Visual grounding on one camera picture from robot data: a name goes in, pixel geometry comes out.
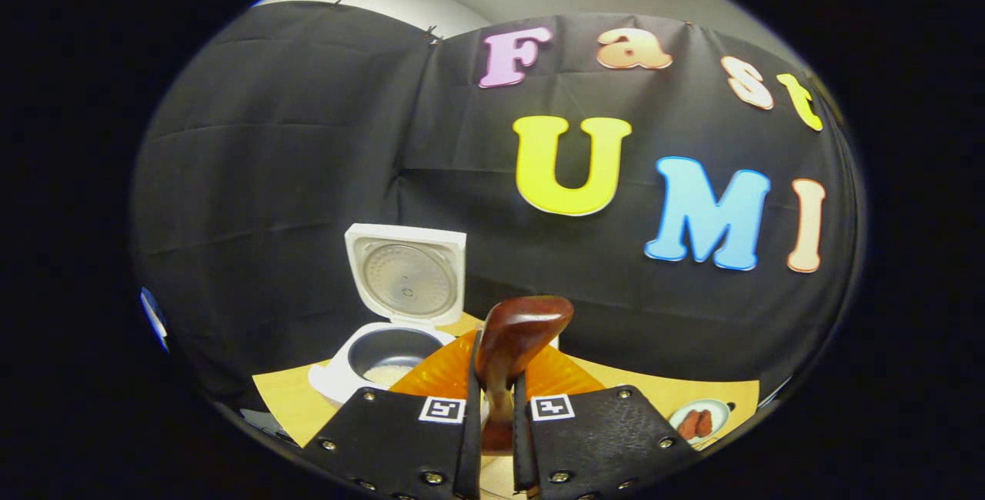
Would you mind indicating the pale green plate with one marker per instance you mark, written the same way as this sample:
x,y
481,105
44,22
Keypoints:
x,y
719,411

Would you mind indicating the white rice cooker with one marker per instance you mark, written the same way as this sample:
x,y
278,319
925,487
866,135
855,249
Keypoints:
x,y
408,277

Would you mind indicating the dark wooden spoon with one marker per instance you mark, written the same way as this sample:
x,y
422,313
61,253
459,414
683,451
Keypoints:
x,y
523,331

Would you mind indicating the black backdrop cloth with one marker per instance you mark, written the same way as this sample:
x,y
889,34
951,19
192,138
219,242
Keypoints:
x,y
269,161

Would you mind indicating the blue white object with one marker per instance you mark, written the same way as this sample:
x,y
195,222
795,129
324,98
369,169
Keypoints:
x,y
154,319

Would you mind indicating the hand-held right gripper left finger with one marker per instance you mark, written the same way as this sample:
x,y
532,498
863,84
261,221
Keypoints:
x,y
400,438

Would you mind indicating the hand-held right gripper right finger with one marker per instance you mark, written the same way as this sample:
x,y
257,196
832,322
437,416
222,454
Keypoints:
x,y
600,438

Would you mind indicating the brown meat piece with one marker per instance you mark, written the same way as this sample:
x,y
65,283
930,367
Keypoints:
x,y
704,423
687,424

